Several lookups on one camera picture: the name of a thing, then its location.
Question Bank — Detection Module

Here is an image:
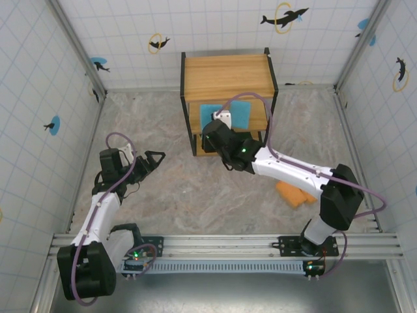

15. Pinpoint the blue sponge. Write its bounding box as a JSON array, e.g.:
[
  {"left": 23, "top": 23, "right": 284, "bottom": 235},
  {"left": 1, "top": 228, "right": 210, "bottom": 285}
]
[
  {"left": 227, "top": 100, "right": 252, "bottom": 130},
  {"left": 199, "top": 103, "right": 229, "bottom": 126}
]

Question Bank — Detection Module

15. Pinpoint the blue circle dolphin sticker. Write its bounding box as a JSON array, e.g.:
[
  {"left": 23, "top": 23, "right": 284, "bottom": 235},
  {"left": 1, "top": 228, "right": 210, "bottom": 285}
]
[{"left": 43, "top": 115, "right": 62, "bottom": 136}]

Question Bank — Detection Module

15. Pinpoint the blue oval dolphin sticker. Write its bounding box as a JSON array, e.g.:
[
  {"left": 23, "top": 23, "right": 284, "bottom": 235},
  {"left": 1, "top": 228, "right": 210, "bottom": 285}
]
[{"left": 89, "top": 57, "right": 111, "bottom": 73}]

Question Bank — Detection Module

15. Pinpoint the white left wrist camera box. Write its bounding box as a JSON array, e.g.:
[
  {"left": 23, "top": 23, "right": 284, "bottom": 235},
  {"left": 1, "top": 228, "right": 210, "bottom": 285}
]
[{"left": 117, "top": 143, "right": 136, "bottom": 164}]

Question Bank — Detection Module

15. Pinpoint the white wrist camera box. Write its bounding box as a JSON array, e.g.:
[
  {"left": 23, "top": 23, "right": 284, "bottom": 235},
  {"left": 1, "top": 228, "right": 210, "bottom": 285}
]
[
  {"left": 210, "top": 110, "right": 233, "bottom": 130},
  {"left": 117, "top": 143, "right": 136, "bottom": 164}
]

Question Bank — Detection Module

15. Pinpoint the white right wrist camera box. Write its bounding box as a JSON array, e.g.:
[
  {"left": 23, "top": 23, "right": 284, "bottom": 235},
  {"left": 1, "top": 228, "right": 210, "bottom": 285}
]
[{"left": 210, "top": 110, "right": 233, "bottom": 130}]

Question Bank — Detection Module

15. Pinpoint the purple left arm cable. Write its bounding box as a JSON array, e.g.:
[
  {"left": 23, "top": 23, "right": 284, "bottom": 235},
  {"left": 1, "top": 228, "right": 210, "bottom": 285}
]
[{"left": 73, "top": 131, "right": 156, "bottom": 307}]

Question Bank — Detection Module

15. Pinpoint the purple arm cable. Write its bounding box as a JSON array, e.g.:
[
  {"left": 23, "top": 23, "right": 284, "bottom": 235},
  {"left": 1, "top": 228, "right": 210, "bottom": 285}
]
[
  {"left": 73, "top": 131, "right": 156, "bottom": 307},
  {"left": 218, "top": 93, "right": 388, "bottom": 278}
]

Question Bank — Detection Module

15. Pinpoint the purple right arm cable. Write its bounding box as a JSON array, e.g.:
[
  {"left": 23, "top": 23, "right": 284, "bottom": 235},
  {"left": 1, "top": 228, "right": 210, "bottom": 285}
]
[{"left": 218, "top": 93, "right": 388, "bottom": 278}]

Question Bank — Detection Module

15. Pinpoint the aluminium side rail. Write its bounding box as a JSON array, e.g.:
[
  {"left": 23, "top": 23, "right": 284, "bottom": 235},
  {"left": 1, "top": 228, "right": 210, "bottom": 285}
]
[
  {"left": 334, "top": 86, "right": 382, "bottom": 233},
  {"left": 66, "top": 94, "right": 107, "bottom": 234}
]

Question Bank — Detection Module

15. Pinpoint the wooden three-tier shelf black frame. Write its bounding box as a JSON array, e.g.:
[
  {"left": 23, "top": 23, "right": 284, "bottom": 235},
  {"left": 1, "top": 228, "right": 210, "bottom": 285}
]
[{"left": 180, "top": 47, "right": 279, "bottom": 157}]

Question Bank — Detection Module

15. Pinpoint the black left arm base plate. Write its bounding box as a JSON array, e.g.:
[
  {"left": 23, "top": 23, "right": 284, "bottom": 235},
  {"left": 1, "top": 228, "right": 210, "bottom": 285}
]
[{"left": 112, "top": 235, "right": 165, "bottom": 258}]

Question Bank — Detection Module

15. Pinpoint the aluminium mounting rail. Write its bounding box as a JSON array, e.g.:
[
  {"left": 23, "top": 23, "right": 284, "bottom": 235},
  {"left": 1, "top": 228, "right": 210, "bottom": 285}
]
[{"left": 48, "top": 231, "right": 405, "bottom": 261}]

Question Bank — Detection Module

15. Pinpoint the small dolphin ring sticker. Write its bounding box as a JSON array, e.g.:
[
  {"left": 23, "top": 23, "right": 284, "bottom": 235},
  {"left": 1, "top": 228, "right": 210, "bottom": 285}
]
[{"left": 148, "top": 32, "right": 171, "bottom": 55}]

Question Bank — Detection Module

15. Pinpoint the white slotted cable duct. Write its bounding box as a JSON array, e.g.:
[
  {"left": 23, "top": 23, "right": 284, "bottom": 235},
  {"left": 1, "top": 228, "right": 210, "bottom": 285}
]
[{"left": 115, "top": 260, "right": 309, "bottom": 274}]

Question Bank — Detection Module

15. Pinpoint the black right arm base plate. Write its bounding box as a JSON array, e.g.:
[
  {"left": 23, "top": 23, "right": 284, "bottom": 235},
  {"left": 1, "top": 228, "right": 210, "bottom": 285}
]
[{"left": 270, "top": 234, "right": 339, "bottom": 258}]

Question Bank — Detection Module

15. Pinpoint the aluminium corner post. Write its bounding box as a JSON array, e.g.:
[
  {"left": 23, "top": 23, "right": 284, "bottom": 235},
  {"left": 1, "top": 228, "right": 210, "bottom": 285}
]
[
  {"left": 334, "top": 0, "right": 392, "bottom": 92},
  {"left": 48, "top": 0, "right": 108, "bottom": 98}
]

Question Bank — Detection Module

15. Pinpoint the large dolphin ring sticker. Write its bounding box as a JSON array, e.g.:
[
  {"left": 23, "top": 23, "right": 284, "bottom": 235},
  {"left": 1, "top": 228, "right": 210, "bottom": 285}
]
[{"left": 259, "top": 2, "right": 310, "bottom": 35}]

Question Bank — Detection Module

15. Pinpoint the upright dolphin ring sticker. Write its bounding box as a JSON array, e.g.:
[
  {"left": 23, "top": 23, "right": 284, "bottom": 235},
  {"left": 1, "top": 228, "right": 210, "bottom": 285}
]
[{"left": 392, "top": 57, "right": 410, "bottom": 93}]

